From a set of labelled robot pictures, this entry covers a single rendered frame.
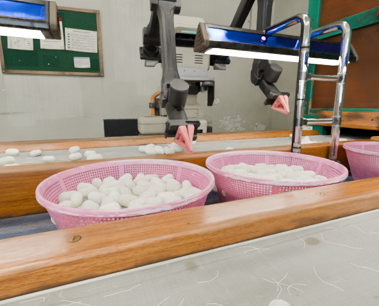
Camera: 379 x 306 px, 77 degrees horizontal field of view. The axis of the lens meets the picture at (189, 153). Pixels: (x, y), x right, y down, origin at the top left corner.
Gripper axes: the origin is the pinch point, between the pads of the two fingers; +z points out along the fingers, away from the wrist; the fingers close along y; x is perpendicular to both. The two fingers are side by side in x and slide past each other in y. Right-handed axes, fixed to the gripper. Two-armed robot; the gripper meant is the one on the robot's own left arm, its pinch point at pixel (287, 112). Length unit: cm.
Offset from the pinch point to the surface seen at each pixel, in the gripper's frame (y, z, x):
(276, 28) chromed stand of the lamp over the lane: -23.1, -1.8, -30.3
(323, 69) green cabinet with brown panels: 34.2, -23.4, -7.0
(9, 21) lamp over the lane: -89, 0, -25
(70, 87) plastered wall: -95, -174, 115
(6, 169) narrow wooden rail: -90, 25, -8
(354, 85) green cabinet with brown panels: 34.2, -4.9, -10.7
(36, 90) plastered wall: -126, -174, 119
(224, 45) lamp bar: -38.9, 0.1, -24.7
